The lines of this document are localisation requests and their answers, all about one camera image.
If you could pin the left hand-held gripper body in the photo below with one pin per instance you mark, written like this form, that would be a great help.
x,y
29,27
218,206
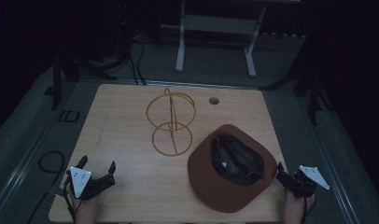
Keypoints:
x,y
85,183

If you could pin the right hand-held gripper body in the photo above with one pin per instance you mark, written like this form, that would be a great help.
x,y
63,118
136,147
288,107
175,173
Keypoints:
x,y
306,180

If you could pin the brown brimmed hat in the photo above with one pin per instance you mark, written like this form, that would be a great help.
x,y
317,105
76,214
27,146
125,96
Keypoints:
x,y
209,183

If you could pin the person's left hand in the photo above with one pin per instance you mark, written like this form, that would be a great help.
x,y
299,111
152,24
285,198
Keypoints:
x,y
86,208

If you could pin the person's right hand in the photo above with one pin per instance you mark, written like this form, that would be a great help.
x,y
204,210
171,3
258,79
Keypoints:
x,y
295,208

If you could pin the black tripod stand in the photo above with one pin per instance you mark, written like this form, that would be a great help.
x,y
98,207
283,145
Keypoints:
x,y
57,84
312,93

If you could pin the black rectangular floor bracket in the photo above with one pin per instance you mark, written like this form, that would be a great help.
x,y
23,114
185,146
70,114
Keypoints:
x,y
69,116

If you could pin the white metal desk frame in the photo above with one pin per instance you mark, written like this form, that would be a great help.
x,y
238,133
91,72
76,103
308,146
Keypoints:
x,y
180,46

